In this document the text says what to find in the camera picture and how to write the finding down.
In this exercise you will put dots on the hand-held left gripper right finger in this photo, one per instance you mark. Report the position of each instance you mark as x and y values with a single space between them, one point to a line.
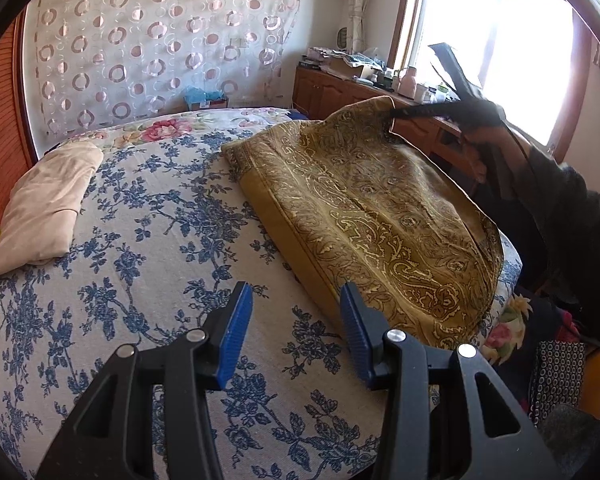
355 335

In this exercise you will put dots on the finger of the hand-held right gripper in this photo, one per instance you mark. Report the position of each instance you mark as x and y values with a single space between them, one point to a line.
420 110

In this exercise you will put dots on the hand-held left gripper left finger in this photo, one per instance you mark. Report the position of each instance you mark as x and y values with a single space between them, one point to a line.
235 335

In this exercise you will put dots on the gold paisley garment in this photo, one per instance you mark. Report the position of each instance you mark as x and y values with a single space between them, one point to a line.
370 210

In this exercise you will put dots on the person's right forearm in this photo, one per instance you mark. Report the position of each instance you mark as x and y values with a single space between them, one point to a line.
565 210

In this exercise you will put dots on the person's right hand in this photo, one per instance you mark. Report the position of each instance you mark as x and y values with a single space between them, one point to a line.
485 147

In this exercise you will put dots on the white cup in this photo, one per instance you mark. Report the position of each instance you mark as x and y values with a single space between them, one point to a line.
422 94

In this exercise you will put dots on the pale pink bottle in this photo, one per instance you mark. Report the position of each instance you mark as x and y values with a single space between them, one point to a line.
407 82

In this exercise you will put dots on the window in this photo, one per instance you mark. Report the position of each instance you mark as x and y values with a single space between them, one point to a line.
505 35

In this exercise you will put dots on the pile of papers and boxes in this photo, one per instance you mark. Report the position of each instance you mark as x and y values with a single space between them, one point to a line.
340 62

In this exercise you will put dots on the wooden cabinet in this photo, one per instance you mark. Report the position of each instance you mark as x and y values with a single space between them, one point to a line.
325 95

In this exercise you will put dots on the blue floral bed sheet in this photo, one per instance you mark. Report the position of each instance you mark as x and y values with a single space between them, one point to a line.
130 285

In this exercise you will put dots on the beige patterned window curtain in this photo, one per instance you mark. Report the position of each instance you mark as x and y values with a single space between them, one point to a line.
362 5

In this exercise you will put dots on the teal box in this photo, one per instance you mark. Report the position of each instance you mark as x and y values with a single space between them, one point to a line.
205 96

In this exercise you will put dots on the beige folded garment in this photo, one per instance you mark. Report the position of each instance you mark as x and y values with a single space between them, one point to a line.
45 200

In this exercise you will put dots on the grey cloth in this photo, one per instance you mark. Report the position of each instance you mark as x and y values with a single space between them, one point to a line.
575 435

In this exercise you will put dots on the sheer circle-pattern curtain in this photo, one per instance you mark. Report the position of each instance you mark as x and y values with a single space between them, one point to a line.
130 35

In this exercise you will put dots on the wooden headboard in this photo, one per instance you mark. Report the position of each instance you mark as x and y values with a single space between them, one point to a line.
5 135

